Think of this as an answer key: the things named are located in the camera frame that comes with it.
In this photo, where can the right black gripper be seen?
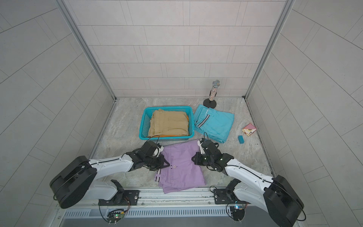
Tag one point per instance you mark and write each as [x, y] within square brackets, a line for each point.
[197, 155]

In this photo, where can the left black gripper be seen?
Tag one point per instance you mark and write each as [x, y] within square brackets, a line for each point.
[161, 164]

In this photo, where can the purple pants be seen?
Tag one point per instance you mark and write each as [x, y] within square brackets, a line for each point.
[182, 174]

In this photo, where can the teal pants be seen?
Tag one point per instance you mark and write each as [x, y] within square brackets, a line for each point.
[215, 124]

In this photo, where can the teal plastic basket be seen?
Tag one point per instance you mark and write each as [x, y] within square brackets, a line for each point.
[167, 123]

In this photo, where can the khaki pants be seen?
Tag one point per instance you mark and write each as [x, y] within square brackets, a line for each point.
[168, 123]

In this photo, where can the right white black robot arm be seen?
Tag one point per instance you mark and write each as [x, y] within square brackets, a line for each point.
[245, 178]

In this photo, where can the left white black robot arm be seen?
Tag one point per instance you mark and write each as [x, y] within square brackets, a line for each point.
[80, 180]

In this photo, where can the small teal block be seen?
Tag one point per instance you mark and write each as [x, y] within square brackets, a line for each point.
[241, 139]

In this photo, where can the glitter microphone on stand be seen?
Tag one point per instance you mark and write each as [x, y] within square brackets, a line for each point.
[210, 102]

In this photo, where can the small pink house box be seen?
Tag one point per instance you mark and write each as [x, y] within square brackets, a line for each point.
[249, 129]

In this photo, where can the right circuit board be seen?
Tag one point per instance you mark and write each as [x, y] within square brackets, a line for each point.
[237, 213]

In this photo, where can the left green circuit board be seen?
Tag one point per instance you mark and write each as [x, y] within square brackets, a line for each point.
[115, 216]

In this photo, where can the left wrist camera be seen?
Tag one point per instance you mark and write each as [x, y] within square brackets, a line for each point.
[158, 150]

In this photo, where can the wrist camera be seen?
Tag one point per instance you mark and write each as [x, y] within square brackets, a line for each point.
[202, 146]
[158, 150]

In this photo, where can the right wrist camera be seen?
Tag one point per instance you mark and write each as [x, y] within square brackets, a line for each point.
[202, 146]

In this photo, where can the aluminium front rail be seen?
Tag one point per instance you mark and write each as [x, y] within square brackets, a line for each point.
[175, 197]

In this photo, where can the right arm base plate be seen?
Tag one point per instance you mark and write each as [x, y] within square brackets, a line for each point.
[222, 196]

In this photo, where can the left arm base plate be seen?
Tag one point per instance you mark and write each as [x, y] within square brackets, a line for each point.
[125, 198]

